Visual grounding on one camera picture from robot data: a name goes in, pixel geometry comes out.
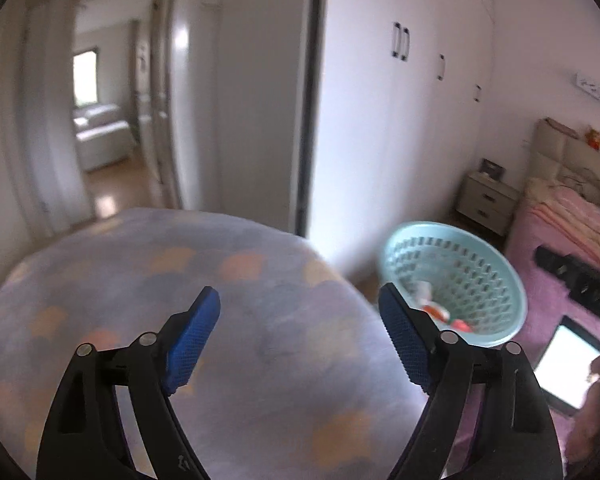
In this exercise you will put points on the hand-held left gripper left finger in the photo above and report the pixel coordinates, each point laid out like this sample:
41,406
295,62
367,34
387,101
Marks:
192,340

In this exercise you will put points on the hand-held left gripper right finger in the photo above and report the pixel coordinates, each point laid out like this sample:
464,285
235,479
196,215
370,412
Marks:
405,340

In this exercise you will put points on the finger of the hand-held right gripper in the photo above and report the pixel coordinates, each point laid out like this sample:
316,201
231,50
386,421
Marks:
585,285

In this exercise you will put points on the light blue perforated basket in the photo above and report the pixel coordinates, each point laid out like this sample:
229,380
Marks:
480,270

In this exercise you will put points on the person's right forearm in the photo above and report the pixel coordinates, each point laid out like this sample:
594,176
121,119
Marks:
587,420

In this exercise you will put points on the pink bed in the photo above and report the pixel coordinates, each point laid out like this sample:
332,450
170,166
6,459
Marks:
545,310

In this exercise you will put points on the folded pink blankets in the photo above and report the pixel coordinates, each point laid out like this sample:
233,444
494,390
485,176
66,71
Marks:
580,220

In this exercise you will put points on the tablet with lit screen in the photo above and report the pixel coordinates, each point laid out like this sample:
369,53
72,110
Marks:
562,365

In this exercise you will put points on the beige nightstand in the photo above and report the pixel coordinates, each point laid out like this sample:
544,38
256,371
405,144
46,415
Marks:
485,200

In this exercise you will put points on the beige padded headboard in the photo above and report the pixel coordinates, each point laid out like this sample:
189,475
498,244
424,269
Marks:
555,155

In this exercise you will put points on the orange plush toy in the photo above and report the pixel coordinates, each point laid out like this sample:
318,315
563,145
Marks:
594,138

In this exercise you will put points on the white wardrobe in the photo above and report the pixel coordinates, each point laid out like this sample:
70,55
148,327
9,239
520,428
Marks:
370,135

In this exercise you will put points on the white sofa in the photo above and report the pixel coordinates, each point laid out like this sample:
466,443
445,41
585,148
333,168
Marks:
100,132

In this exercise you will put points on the bright window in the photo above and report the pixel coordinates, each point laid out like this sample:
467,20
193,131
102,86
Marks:
84,75

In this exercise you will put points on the dark photo frame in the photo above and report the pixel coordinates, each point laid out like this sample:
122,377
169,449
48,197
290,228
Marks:
492,167

